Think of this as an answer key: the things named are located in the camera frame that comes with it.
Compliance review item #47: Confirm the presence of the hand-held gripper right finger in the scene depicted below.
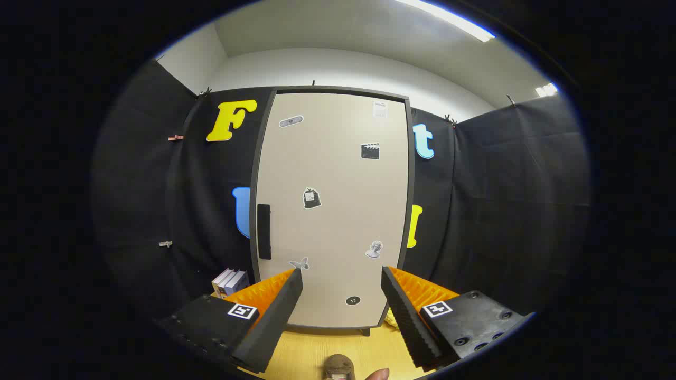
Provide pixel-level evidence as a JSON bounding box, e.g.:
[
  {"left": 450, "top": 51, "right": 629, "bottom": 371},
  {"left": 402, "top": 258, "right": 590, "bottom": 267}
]
[{"left": 381, "top": 266, "right": 535, "bottom": 369}]

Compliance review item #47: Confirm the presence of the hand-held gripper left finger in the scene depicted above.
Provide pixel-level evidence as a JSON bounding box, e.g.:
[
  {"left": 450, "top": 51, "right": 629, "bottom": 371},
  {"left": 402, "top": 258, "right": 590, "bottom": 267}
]
[{"left": 155, "top": 268, "right": 304, "bottom": 374}]

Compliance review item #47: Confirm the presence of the brown fuzzy shoe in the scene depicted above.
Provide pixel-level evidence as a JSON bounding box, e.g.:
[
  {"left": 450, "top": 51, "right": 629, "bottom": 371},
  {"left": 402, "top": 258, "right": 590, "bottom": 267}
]
[{"left": 324, "top": 354, "right": 355, "bottom": 380}]

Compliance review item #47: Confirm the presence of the black door handle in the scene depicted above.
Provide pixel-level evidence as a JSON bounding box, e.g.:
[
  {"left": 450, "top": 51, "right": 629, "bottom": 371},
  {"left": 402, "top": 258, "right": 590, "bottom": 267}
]
[{"left": 257, "top": 204, "right": 271, "bottom": 260}]

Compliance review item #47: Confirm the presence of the grey shoe cabinet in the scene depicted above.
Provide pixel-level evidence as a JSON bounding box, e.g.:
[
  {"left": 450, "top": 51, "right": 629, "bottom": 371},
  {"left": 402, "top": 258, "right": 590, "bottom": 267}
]
[{"left": 250, "top": 86, "right": 416, "bottom": 337}]

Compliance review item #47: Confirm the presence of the beige shoe cabinet door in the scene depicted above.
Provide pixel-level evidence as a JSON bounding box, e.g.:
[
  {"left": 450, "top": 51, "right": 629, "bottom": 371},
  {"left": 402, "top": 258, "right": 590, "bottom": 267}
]
[{"left": 255, "top": 92, "right": 410, "bottom": 329}]

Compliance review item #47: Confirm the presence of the blue cover book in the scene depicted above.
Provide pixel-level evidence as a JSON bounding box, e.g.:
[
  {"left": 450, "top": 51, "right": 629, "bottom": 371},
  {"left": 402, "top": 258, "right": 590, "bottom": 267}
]
[{"left": 224, "top": 271, "right": 250, "bottom": 299}]

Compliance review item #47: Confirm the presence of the black backdrop cloth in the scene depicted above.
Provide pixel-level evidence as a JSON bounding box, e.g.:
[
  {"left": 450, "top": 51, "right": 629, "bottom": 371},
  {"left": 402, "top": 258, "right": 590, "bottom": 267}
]
[{"left": 90, "top": 59, "right": 591, "bottom": 328}]

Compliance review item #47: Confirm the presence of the long ceiling light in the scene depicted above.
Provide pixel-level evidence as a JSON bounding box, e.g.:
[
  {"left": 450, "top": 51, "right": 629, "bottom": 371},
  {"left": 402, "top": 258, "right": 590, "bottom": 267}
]
[{"left": 393, "top": 0, "right": 497, "bottom": 43}]

